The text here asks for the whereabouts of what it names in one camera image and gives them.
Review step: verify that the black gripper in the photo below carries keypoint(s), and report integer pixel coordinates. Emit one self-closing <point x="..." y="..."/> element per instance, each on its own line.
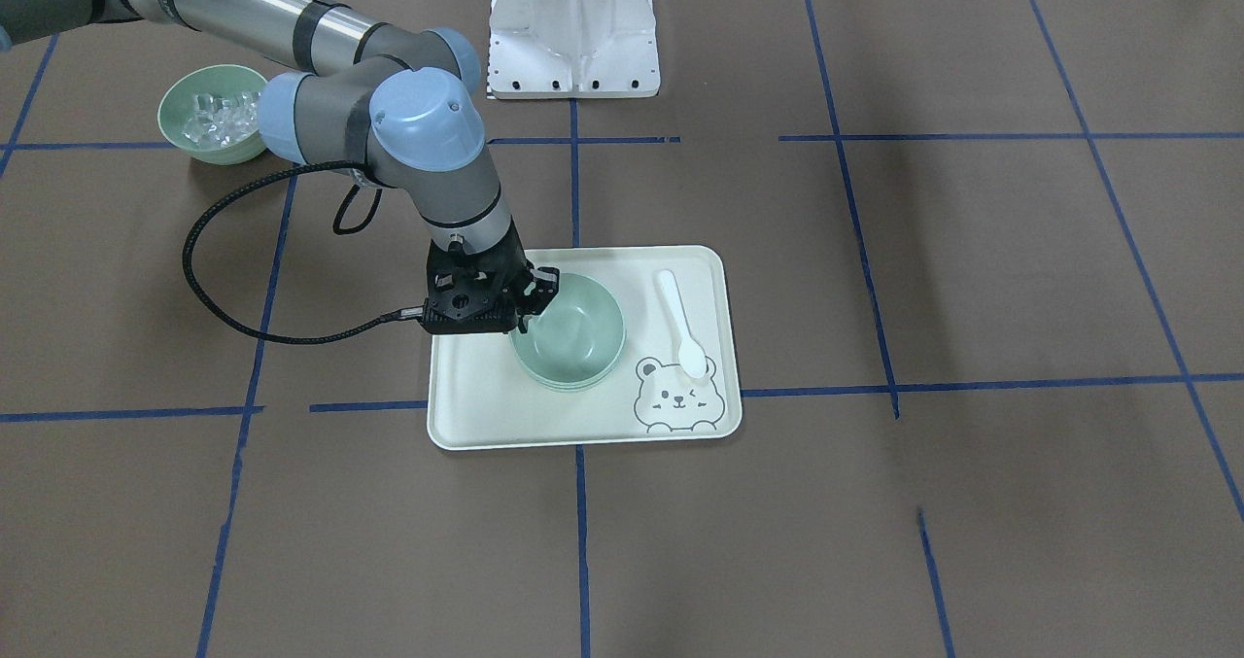
<point x="541" y="287"/>

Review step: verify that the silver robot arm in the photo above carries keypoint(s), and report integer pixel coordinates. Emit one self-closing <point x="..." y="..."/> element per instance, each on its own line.
<point x="391" y="108"/>

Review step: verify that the green bowl on tray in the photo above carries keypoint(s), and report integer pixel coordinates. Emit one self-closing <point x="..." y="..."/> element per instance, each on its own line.
<point x="568" y="387"/>

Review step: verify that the cream bear tray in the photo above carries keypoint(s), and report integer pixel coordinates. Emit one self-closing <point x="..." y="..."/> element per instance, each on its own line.
<point x="480" y="396"/>

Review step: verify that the white plastic spoon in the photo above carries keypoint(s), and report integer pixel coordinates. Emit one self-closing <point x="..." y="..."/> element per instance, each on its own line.
<point x="688" y="353"/>

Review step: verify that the green bowl with ice cubes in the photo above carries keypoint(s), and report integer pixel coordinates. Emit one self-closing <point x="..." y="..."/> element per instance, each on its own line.
<point x="212" y="114"/>

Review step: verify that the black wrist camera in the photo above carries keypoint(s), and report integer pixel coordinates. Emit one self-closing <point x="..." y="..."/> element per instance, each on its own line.
<point x="466" y="300"/>

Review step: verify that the white camera post base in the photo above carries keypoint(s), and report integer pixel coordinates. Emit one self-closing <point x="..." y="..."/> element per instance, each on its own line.
<point x="572" y="49"/>

